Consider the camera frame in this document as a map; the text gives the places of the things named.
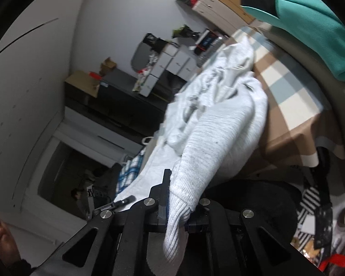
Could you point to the person's head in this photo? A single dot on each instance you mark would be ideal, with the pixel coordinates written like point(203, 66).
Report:
point(1, 235)

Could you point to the small cardboard box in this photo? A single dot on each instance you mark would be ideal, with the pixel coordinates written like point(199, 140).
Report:
point(107, 66)

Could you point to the light grey sweatshirt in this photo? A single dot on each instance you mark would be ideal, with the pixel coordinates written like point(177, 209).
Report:
point(218, 138)

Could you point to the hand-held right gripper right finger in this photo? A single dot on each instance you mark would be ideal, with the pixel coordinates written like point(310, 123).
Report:
point(204, 207)

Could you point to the black red flat box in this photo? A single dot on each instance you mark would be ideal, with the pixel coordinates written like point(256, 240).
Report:
point(207, 41)

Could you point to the red object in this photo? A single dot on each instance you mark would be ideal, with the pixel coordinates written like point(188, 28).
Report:
point(337, 261)

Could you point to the grey arched mirror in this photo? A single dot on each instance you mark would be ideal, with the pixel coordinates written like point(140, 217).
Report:
point(139, 56)

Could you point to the black white striped cloth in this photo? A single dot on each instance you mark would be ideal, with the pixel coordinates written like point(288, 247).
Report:
point(307, 204)

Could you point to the teal black jacket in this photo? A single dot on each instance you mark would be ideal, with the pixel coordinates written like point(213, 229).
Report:
point(310, 20)

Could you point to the white drawer desk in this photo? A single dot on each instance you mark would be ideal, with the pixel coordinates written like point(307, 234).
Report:
point(175, 63)

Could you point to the dark wrapped flower bouquet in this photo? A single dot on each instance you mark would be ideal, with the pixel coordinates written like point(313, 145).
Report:
point(184, 31)

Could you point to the black scuffed bar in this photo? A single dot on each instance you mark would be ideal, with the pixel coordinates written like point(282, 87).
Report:
point(323, 207)

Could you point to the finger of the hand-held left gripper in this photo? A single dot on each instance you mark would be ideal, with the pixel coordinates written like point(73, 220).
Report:
point(123, 201)

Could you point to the blue plaid quilt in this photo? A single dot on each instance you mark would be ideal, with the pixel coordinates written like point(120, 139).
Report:
point(130, 172)

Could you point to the large cardboard box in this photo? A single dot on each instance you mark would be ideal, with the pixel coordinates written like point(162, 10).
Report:
point(80, 83)

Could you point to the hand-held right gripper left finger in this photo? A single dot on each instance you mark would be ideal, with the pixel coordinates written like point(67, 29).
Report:
point(158, 204)

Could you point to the dark wardrobe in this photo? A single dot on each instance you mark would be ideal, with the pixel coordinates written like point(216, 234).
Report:
point(118, 100)

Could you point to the brown blue checked bedsheet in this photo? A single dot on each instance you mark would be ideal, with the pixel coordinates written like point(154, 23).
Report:
point(290, 115)

